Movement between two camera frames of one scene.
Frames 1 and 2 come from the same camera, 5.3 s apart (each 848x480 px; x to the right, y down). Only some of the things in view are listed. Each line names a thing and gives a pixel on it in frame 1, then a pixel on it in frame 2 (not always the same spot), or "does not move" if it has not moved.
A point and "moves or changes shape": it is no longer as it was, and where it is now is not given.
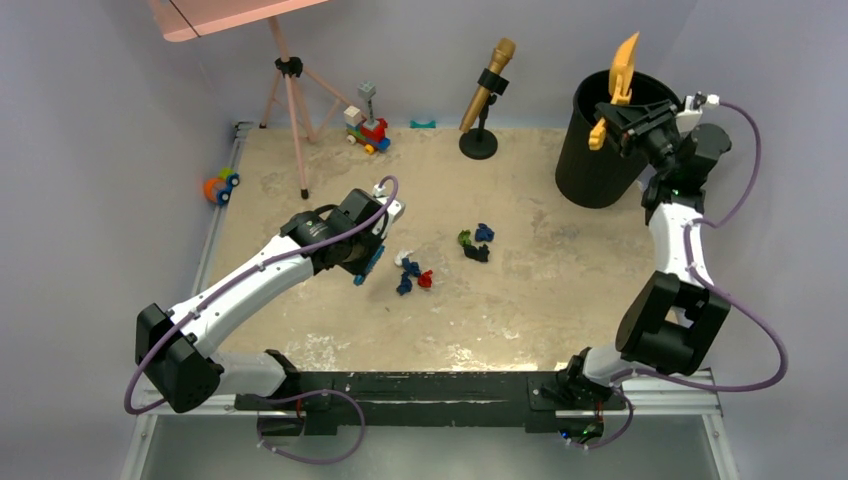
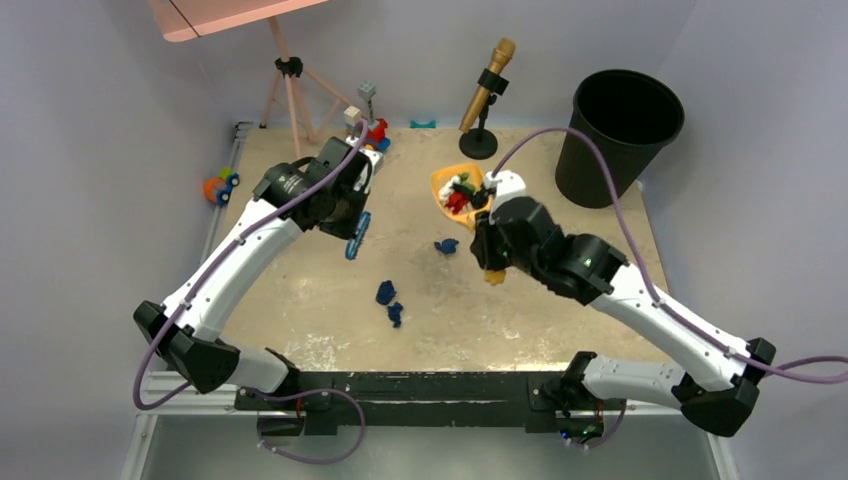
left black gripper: [374, 242] → [347, 229]
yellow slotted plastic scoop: [618, 84] → [468, 216]
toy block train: [370, 134] does not move
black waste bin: [595, 178] does not move
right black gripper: [631, 119] → [483, 244]
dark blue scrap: [405, 285] → [394, 313]
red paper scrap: [425, 280] → [456, 201]
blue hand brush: [358, 279] moves or changes shape
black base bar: [317, 403] does not move
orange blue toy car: [218, 189] does not move
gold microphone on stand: [475, 142] does not move
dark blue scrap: [411, 267] → [386, 292]
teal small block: [422, 125] does not move
